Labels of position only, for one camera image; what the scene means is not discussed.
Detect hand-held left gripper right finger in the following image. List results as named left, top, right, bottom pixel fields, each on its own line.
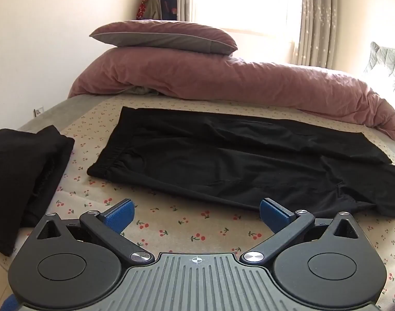
left=241, top=197, right=363, bottom=264

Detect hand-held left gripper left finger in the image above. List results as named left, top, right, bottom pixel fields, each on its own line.
left=32, top=199, right=155, bottom=264

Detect black pants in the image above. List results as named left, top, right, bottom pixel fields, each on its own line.
left=0, top=125, right=76, bottom=257
left=87, top=106, right=395, bottom=220

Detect folded black pants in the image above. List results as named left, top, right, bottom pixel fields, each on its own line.
left=0, top=125, right=76, bottom=257

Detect cherry print bed sheet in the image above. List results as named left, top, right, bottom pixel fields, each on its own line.
left=0, top=99, right=395, bottom=311

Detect pink duvet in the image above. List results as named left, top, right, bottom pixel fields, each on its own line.
left=68, top=46, right=395, bottom=142

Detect grey quilted blanket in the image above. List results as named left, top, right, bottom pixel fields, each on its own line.
left=362, top=41, right=395, bottom=124

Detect pink and grey pillow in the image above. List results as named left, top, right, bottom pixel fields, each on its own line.
left=89, top=20, right=239, bottom=56

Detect bright window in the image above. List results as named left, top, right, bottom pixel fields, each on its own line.
left=192, top=0, right=303, bottom=38

